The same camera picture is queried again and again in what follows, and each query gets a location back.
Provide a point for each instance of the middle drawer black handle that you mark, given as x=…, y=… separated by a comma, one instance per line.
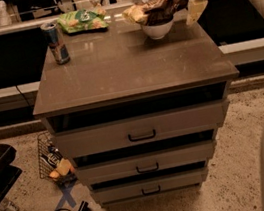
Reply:
x=147, y=169

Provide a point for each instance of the top drawer black handle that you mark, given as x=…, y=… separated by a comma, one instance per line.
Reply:
x=142, y=137

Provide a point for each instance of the bottom drawer black handle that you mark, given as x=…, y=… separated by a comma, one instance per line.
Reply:
x=153, y=190

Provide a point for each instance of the brown chip bag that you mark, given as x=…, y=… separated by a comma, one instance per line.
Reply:
x=153, y=12

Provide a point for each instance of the blue silver drink can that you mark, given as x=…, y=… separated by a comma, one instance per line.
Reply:
x=55, y=42

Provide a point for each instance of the blue tape cross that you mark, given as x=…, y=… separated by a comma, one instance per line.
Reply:
x=66, y=195

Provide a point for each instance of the drawer black handle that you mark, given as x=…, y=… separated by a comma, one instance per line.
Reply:
x=153, y=190
x=142, y=137
x=147, y=169

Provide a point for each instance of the grey drawer cabinet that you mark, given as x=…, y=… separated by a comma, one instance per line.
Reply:
x=121, y=82

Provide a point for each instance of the green snack bag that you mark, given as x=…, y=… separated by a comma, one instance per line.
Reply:
x=82, y=20

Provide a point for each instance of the wire basket with snacks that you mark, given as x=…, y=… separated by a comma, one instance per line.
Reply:
x=53, y=166

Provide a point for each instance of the white bowl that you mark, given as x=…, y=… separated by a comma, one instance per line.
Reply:
x=157, y=31

